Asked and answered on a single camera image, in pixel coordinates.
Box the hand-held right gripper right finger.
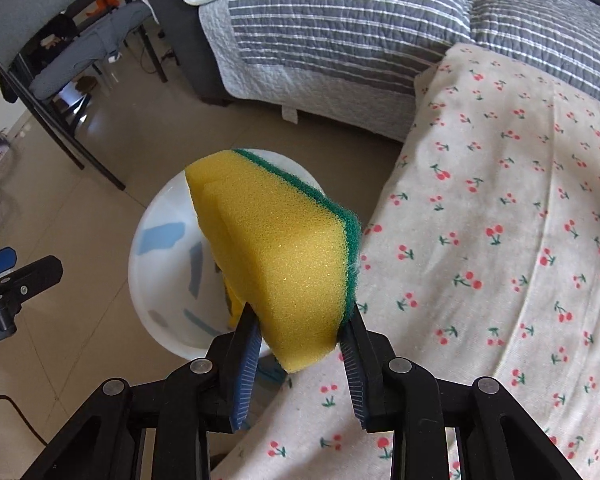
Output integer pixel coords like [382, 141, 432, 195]
[336, 310, 583, 480]

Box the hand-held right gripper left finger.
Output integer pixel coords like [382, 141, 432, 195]
[20, 302, 262, 480]

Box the yellow green sponge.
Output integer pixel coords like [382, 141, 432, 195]
[185, 148, 363, 374]

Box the white plastic trash bin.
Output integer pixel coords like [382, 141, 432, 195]
[127, 148, 326, 386]

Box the cherry print tablecloth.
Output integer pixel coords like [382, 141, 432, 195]
[212, 42, 600, 480]

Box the grey garment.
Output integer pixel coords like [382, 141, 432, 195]
[32, 2, 153, 101]

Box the grey chair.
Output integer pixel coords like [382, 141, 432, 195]
[0, 0, 168, 191]

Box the grey striped quilt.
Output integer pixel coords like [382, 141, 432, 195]
[127, 0, 600, 143]

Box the black cable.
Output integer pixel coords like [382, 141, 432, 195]
[0, 395, 48, 446]

